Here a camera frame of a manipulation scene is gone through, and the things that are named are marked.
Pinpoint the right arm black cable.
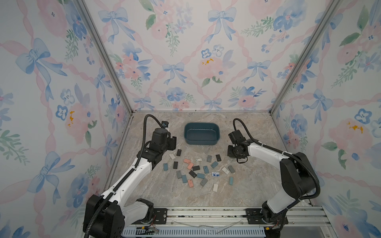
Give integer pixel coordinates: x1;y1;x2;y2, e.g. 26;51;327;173
233;118;321;200

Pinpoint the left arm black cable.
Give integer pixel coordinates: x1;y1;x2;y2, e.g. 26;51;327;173
83;114;167;238

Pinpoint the pink eraser lower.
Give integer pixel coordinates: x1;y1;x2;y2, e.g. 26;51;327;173
187;163;194;170

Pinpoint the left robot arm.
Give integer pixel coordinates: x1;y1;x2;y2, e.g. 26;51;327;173
83;128;177;238

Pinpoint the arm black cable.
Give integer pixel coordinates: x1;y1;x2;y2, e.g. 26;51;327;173
233;118;321;200
83;114;167;238

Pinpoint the teal plastic storage box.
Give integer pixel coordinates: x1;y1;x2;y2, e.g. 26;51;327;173
184;122;220;145

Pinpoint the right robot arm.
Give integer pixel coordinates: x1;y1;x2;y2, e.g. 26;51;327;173
228;130;321;224

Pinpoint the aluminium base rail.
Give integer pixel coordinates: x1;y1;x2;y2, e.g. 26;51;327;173
80;205;331;238

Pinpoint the grey-green eraser bottom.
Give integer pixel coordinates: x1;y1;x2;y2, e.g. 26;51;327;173
200;178;208;186

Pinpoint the blue eraser middle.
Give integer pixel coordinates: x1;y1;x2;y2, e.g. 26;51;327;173
203;166;209;174

